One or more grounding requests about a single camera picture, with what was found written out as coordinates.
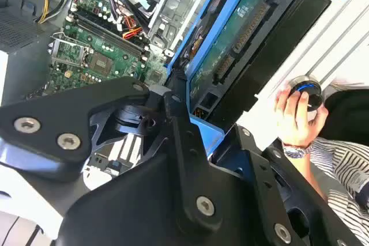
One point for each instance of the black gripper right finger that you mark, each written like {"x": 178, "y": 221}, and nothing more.
{"x": 268, "y": 177}

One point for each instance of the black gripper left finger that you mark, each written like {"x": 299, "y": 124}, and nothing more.
{"x": 57, "y": 119}

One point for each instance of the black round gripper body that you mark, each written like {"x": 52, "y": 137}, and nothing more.
{"x": 138, "y": 208}

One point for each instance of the hard disk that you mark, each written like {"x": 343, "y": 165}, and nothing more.
{"x": 230, "y": 27}

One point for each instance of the person's hand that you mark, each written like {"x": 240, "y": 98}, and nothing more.
{"x": 294, "y": 122}

